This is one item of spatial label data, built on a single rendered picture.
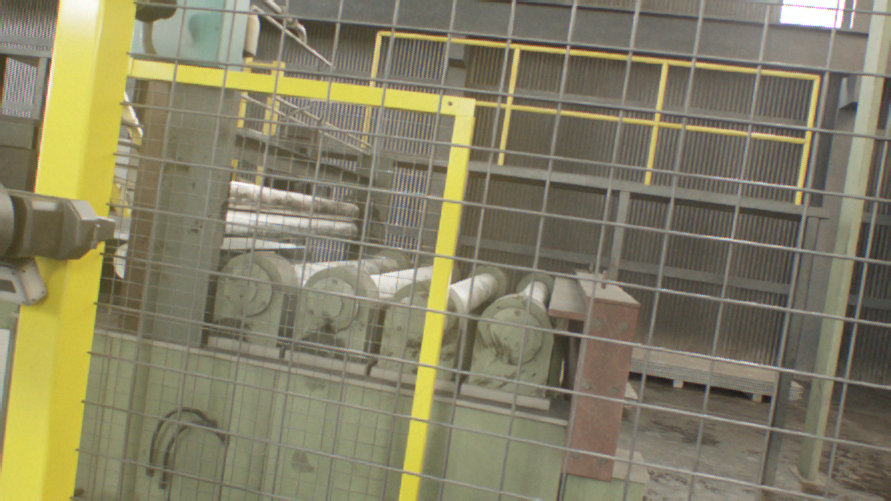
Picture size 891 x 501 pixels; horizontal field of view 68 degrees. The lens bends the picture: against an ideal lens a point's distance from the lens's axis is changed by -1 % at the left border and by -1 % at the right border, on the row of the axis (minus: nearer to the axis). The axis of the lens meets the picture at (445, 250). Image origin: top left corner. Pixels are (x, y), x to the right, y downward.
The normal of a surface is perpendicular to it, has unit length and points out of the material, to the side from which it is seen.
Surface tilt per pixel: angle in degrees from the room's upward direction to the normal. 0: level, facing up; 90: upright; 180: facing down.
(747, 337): 90
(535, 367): 90
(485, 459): 90
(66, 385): 90
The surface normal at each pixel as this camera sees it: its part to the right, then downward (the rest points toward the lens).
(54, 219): 0.97, 0.15
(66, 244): -0.18, 0.01
